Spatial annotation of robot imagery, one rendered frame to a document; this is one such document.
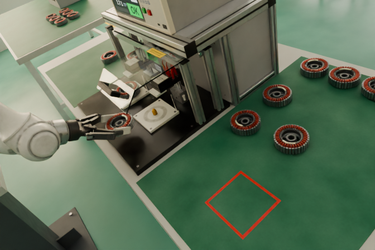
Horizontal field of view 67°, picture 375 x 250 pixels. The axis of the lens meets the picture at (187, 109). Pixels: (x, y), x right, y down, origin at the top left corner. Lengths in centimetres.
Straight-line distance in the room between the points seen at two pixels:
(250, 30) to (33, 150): 82
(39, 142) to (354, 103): 104
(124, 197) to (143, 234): 32
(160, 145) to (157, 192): 19
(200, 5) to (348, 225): 81
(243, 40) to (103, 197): 146
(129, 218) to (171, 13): 133
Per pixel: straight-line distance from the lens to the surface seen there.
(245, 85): 121
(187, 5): 103
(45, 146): 83
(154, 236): 181
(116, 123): 116
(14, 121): 87
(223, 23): 100
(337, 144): 104
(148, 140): 114
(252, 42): 116
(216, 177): 97
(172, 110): 121
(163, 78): 116
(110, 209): 203
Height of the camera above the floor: 152
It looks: 39 degrees down
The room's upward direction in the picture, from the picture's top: 18 degrees counter-clockwise
